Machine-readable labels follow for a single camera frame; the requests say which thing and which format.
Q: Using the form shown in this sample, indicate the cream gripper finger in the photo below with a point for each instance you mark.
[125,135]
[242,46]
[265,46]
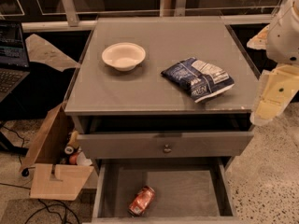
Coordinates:
[259,41]
[276,89]

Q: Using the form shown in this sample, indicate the red coke can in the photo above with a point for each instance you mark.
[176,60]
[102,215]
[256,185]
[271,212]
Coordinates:
[142,201]

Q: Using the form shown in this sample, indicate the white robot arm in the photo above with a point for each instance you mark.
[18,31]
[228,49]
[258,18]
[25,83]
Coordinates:
[280,40]

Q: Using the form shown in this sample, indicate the grey top drawer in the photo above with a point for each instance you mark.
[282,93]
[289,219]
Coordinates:
[151,145]

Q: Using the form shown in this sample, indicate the grey drawer cabinet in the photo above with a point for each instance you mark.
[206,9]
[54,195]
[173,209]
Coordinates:
[105,100]

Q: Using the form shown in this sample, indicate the round metal drawer knob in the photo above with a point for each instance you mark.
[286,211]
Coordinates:
[167,149]

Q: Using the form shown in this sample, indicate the open grey middle drawer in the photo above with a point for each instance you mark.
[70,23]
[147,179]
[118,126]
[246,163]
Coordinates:
[187,191]

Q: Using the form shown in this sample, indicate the blue chip bag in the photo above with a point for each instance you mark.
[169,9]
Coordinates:
[201,80]

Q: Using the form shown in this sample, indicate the white paper bowl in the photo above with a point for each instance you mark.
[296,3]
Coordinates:
[123,56]

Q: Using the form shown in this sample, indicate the small bottle in box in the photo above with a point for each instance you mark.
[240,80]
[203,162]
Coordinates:
[72,144]

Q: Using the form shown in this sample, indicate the orange ball in box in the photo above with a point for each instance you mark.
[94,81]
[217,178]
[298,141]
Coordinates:
[73,159]

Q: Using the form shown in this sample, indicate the brown cardboard box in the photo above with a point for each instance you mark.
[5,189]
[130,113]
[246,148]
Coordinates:
[52,180]

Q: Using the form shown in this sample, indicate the black laptop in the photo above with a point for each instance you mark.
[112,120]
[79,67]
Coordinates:
[14,60]

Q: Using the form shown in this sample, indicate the metal railing frame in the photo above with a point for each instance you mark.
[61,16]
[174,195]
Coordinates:
[77,13]

